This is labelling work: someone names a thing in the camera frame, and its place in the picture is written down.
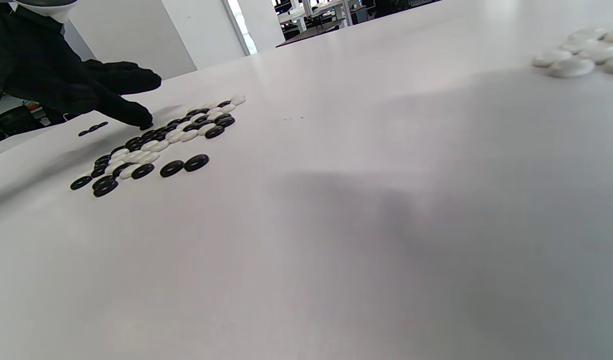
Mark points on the brown top side table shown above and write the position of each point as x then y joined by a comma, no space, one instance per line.
311,31

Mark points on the group of white Go stones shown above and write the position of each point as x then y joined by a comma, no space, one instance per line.
586,52

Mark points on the person's left hand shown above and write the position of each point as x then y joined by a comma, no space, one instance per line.
46,70

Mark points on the pile of mixed Go stones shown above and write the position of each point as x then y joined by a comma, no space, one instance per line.
151,145

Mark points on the white lab workbench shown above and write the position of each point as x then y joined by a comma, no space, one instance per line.
326,10

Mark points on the black white left hand controller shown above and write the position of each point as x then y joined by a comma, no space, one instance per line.
46,10

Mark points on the group of black Go stones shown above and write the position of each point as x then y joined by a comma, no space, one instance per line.
92,129

